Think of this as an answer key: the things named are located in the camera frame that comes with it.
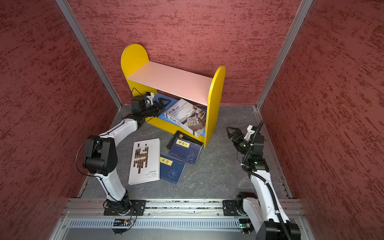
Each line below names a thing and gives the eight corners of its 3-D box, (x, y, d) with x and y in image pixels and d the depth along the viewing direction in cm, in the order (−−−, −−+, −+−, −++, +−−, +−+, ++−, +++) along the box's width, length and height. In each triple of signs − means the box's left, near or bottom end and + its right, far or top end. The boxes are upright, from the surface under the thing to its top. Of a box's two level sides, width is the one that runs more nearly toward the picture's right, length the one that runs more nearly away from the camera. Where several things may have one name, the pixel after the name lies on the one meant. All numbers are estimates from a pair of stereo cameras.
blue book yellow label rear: (167, 155, 94) (166, 153, 91) (176, 138, 102) (176, 136, 99) (195, 165, 90) (195, 163, 87) (202, 147, 98) (202, 144, 95)
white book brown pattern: (129, 184, 83) (127, 183, 80) (134, 143, 100) (133, 141, 97) (160, 180, 85) (159, 178, 82) (160, 140, 102) (159, 138, 99)
